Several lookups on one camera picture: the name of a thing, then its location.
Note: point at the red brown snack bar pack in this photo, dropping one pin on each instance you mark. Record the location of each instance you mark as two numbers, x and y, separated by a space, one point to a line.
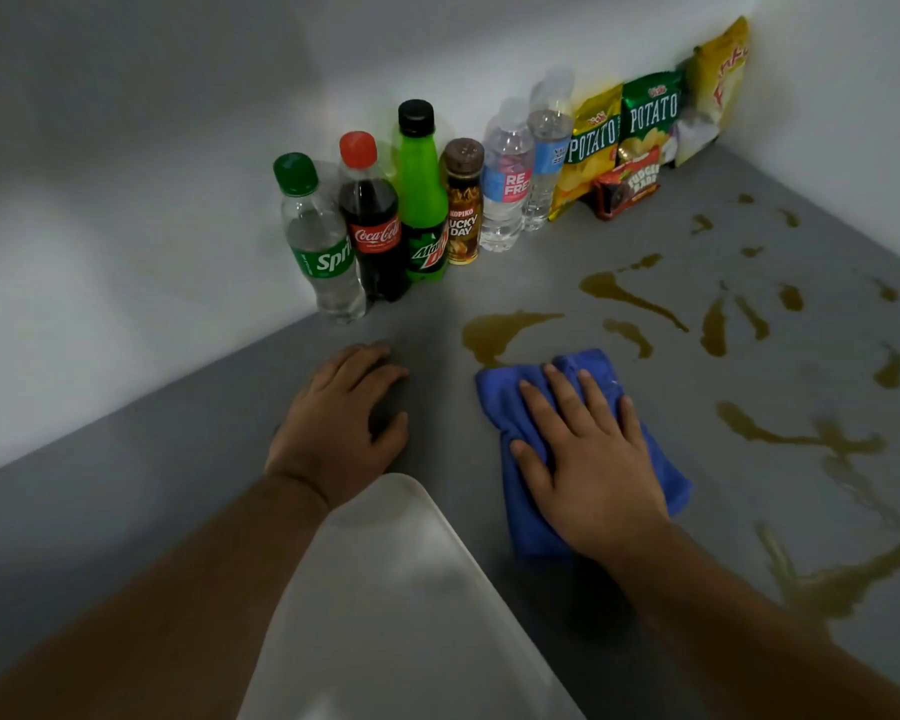
630 187

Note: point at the green potato chip bag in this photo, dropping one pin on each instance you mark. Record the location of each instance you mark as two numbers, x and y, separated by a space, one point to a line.
651 112

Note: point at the yellow and white snack bag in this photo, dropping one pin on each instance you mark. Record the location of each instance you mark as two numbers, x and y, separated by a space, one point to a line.
716 78

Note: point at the brown coffee drink bottle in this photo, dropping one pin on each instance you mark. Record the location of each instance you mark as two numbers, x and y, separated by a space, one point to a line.
463 217

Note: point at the person's left thumb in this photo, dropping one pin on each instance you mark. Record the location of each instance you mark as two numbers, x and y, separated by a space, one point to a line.
390 440

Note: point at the person's right middle finger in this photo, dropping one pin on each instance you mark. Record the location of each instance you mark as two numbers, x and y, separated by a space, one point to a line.
571 401

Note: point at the white plastic tray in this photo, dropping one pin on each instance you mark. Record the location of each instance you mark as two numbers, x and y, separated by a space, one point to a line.
397 614

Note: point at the person's left middle finger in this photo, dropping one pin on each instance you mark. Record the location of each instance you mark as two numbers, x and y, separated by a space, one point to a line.
361 362

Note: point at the brown liquid spill patches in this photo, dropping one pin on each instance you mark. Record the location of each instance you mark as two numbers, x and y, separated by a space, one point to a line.
499 329

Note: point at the person's right little finger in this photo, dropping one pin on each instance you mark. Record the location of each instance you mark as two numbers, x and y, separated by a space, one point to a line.
633 423

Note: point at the person's left forearm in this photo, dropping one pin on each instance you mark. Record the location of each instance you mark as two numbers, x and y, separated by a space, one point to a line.
172 614

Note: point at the water bottle pink label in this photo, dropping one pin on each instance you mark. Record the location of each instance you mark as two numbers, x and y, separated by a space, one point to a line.
505 183

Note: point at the yellow potato chip bag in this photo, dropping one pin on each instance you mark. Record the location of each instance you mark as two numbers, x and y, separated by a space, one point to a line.
589 146

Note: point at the green soda bottle black cap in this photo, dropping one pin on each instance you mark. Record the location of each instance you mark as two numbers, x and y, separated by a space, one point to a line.
422 202

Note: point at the clear soda bottle green cap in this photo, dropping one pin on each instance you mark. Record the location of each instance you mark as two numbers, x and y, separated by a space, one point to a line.
322 254

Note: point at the person's right hand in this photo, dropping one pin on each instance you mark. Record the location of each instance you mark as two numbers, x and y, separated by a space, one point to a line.
604 487

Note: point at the person's right forearm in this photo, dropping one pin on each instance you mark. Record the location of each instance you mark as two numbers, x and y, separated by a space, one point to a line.
742 637

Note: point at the person's left hand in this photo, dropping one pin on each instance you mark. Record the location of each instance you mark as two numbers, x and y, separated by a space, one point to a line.
322 438

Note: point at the blue microfibre cloth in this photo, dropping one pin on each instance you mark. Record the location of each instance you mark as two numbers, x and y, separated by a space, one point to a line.
521 509

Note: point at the water bottle blue label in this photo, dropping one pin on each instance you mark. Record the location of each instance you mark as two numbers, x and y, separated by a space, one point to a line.
549 153

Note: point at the person's right thumb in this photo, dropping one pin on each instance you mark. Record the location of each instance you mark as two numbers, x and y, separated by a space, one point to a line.
531 472

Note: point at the dark cola bottle red cap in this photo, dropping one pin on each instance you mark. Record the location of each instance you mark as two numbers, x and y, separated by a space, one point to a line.
373 232

